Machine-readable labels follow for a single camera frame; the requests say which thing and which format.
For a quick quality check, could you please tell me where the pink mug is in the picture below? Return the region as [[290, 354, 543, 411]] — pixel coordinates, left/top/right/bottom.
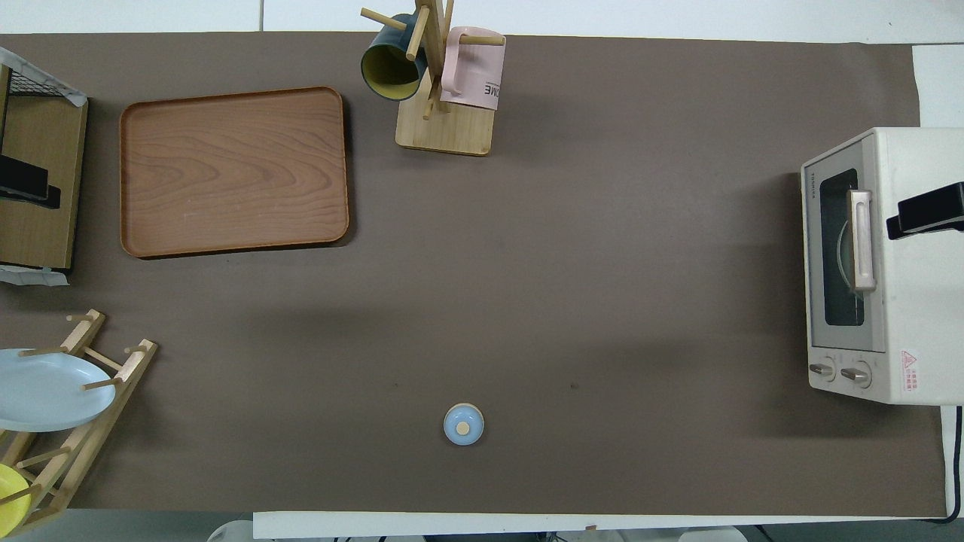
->
[[440, 26, 507, 111]]

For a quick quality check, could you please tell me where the blue service bell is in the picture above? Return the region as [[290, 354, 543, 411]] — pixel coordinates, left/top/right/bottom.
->
[[443, 403, 485, 446]]

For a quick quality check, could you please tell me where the dark blue mug yellow inside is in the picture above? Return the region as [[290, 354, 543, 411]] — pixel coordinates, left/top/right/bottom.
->
[[360, 14, 429, 102]]

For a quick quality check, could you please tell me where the black oven power cable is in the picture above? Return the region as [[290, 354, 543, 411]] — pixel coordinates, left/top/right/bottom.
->
[[923, 405, 964, 524]]

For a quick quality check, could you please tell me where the light blue plate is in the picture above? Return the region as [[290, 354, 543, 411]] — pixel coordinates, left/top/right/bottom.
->
[[0, 348, 117, 433]]

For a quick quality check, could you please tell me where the wooden shelf cabinet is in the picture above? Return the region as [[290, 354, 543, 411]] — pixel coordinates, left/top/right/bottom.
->
[[0, 64, 89, 270]]

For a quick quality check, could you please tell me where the toaster oven glass door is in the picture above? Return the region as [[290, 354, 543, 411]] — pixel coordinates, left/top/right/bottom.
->
[[801, 137, 901, 355]]

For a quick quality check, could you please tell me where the wooden dish rack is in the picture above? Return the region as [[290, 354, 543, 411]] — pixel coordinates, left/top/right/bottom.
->
[[0, 309, 159, 537]]

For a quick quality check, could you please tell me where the yellow plate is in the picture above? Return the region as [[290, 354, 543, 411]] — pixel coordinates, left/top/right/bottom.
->
[[0, 463, 32, 534]]

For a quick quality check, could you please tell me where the wooden mug tree stand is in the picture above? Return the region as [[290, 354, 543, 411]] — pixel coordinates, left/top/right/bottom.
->
[[360, 0, 507, 157]]

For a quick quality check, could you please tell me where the brown table mat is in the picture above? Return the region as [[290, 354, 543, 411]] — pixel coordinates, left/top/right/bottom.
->
[[0, 32, 948, 520]]

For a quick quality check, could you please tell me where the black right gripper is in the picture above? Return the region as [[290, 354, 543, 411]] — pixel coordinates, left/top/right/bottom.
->
[[886, 182, 964, 240]]

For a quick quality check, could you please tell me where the white toaster oven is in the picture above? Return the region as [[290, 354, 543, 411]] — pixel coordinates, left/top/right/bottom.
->
[[800, 126, 964, 407]]

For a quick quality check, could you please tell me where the white checked cloth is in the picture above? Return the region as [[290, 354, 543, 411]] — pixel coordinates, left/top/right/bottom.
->
[[0, 47, 89, 106]]

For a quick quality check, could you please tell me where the brown wooden tray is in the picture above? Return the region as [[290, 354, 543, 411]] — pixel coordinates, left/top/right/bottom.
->
[[119, 86, 351, 260]]

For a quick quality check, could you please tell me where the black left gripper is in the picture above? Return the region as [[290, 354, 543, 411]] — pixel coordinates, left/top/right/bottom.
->
[[0, 154, 61, 209]]

